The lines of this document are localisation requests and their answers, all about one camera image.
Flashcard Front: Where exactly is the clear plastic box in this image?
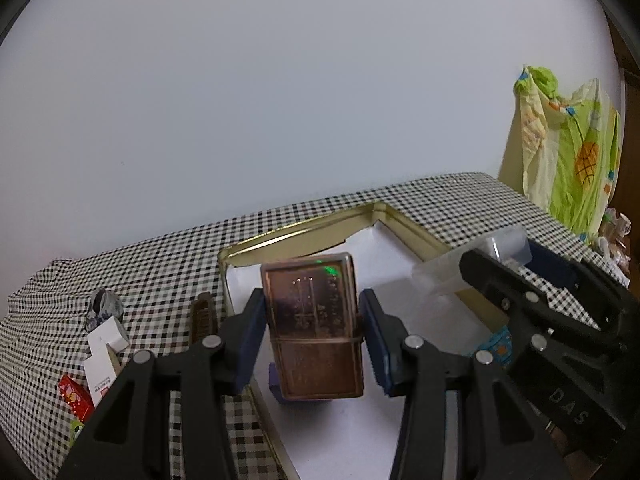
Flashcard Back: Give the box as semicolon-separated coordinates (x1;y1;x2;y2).
411;227;532;302

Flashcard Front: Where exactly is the white box with red label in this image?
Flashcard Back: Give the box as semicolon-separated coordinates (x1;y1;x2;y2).
82;346;122;409

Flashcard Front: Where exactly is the brown wooden door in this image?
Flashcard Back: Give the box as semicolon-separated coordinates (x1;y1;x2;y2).
605;10;640;171

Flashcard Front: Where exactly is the beige blurry clutter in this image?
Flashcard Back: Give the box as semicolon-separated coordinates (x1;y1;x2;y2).
580;207;635;287

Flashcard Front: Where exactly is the brown comb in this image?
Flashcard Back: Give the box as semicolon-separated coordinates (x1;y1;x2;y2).
190;294;219;347

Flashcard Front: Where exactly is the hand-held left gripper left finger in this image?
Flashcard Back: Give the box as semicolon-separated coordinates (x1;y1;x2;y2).
60;288;268;480

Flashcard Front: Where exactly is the green yellow printed cloth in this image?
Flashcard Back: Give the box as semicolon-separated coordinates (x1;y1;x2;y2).
512;64;623;237

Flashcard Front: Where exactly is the checkered tablecloth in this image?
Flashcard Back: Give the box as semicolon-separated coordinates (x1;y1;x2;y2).
0;172;623;480

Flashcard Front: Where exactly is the small white box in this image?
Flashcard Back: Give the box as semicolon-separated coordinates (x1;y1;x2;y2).
87;317;130;354

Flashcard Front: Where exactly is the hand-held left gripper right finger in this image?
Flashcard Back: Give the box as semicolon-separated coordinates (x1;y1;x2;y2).
359;288;571;480

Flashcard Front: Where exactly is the copper metal case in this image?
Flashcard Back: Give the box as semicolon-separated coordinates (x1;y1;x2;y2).
260;254;365;401

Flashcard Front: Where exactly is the gold tin box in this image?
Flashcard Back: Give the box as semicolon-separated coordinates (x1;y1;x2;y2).
218;201;513;480

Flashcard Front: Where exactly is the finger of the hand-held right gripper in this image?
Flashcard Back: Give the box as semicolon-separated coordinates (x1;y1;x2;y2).
459;249;557;361
527;241;640;333

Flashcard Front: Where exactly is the blue patterned packet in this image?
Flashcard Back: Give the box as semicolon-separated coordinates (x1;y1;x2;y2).
475;325;514;368

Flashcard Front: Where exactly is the grey mottled dark ornament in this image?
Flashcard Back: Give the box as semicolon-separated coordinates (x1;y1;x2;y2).
85;288;125;333

